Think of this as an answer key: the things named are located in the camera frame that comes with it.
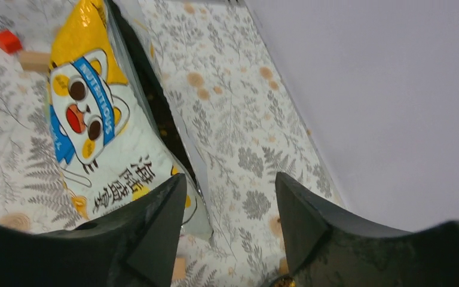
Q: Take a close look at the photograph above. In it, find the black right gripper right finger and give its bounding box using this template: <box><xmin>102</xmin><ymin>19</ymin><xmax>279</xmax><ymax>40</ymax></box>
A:
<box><xmin>275</xmin><ymin>172</ymin><xmax>459</xmax><ymax>286</ymax></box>

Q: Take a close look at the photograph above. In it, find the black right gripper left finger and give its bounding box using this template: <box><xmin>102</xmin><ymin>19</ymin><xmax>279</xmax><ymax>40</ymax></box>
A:
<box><xmin>0</xmin><ymin>174</ymin><xmax>186</xmax><ymax>286</ymax></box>

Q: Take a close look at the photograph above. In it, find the pet food bag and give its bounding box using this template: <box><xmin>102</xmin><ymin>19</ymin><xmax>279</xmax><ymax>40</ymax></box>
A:
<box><xmin>45</xmin><ymin>0</ymin><xmax>215</xmax><ymax>242</ymax></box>

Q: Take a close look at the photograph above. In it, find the small wooden block by bowl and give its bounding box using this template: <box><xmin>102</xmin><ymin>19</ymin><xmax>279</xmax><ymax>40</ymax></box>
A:
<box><xmin>278</xmin><ymin>257</ymin><xmax>289</xmax><ymax>276</ymax></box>

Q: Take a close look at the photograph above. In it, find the wooden cylinder near bowl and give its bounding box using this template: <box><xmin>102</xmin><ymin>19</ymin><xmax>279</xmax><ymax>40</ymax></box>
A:
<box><xmin>172</xmin><ymin>257</ymin><xmax>186</xmax><ymax>282</ymax></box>

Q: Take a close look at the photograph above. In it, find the floral table mat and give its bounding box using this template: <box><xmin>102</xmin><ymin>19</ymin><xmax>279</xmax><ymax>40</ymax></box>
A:
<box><xmin>0</xmin><ymin>1</ymin><xmax>341</xmax><ymax>286</ymax></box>

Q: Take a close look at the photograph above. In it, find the wooden block left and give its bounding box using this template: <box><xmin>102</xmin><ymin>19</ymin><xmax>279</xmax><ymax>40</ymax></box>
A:
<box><xmin>18</xmin><ymin>50</ymin><xmax>51</xmax><ymax>74</ymax></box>

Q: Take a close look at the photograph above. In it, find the red block at front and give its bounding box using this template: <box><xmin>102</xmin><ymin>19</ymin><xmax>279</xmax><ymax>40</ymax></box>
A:
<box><xmin>0</xmin><ymin>29</ymin><xmax>23</xmax><ymax>54</ymax></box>

